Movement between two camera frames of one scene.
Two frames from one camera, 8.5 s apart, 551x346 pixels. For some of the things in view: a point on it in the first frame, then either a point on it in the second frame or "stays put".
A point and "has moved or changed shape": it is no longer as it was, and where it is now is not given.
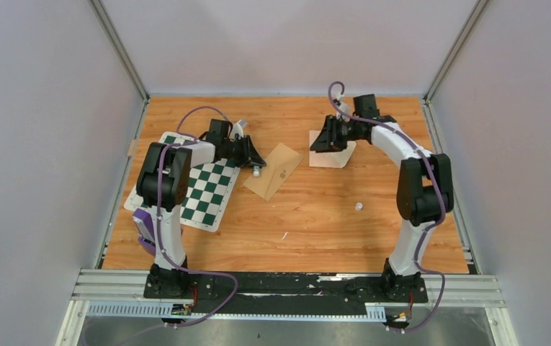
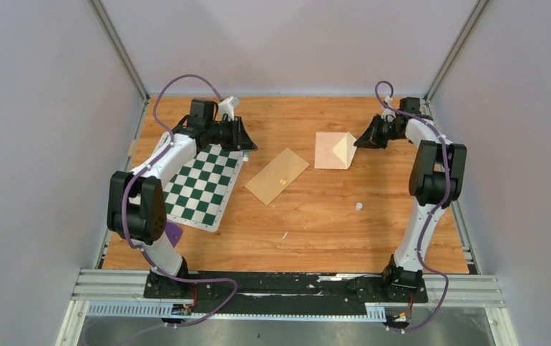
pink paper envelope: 331,159 has moved or changed shape
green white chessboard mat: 210,186 stays put
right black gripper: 330,140 → 372,138
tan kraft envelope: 281,162 has moved or changed shape
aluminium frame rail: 459,291 stays put
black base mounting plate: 286,292 stays put
